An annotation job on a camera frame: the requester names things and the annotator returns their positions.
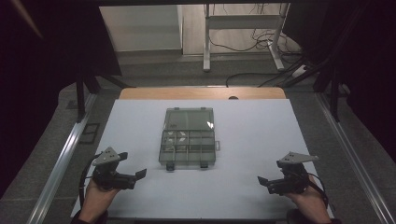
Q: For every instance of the aluminium rail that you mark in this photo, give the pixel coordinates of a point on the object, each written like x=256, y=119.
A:
x=62, y=161
x=351, y=155

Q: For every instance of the dark transparent compartment box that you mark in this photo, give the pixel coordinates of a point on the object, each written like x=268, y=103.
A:
x=190, y=146

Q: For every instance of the dark curtain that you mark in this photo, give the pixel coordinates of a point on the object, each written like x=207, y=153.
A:
x=37, y=93
x=373, y=77

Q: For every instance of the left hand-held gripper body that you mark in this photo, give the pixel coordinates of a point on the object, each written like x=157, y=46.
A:
x=109, y=180

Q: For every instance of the white power strip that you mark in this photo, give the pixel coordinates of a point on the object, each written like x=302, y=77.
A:
x=299, y=71

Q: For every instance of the white cabinet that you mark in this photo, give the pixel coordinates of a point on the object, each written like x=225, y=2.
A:
x=140, y=28

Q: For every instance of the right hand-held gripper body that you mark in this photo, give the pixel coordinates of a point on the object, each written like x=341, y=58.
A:
x=292, y=183

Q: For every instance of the person's right hand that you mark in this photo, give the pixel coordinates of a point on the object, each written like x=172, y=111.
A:
x=311, y=205

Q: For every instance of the white desk frame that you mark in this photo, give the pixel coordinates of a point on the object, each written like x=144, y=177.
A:
x=243, y=21

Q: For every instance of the person's left hand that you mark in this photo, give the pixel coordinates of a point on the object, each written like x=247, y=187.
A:
x=95, y=202

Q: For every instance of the black metal stand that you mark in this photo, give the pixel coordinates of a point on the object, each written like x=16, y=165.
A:
x=334, y=93
x=81, y=99

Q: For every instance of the dark floor plate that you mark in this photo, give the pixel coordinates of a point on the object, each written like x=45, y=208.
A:
x=89, y=133

